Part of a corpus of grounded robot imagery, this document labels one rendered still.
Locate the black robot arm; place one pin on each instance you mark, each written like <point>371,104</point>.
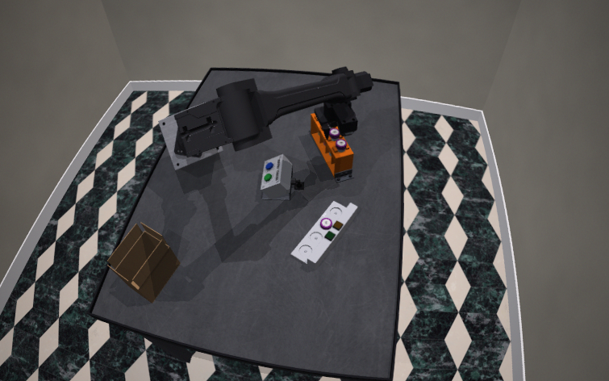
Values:
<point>236,114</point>

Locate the brown cardboard box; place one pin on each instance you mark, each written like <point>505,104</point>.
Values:
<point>149,272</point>

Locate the black table edge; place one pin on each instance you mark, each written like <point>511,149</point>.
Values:
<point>245,359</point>

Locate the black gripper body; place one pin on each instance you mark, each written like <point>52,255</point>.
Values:
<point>322,120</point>

